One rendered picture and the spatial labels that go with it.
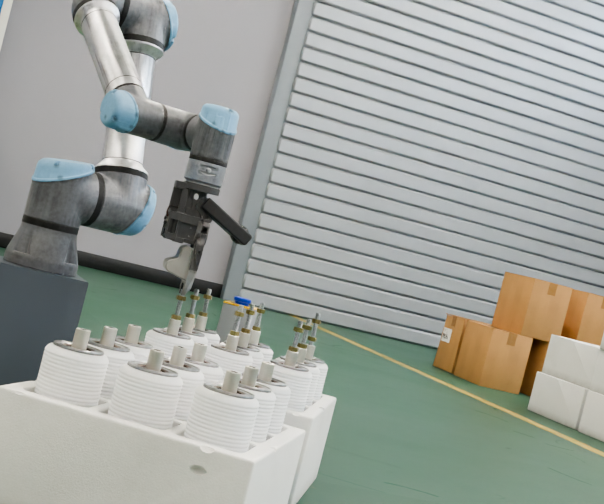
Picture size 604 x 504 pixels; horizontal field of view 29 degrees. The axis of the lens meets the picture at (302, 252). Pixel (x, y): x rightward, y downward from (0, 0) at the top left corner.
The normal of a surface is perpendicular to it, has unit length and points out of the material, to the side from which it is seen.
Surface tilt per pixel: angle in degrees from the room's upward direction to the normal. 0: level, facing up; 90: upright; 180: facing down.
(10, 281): 90
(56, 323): 90
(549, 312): 90
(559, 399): 90
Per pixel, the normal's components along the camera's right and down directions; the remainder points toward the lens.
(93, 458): -0.18, -0.04
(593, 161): 0.33, 0.09
